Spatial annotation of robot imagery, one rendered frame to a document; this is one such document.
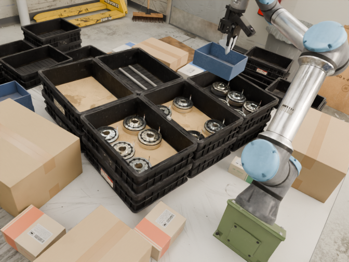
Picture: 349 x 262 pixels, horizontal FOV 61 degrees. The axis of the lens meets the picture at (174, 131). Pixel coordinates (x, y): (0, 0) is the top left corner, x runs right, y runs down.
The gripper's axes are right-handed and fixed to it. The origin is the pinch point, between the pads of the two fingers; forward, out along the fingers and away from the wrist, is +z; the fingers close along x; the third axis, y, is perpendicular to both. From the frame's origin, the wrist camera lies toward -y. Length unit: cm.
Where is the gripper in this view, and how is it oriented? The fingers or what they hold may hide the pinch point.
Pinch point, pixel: (228, 52)
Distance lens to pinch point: 147.8
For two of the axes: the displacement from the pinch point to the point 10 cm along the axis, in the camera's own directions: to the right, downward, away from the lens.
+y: -7.7, -4.9, 4.1
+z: -1.9, 7.8, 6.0
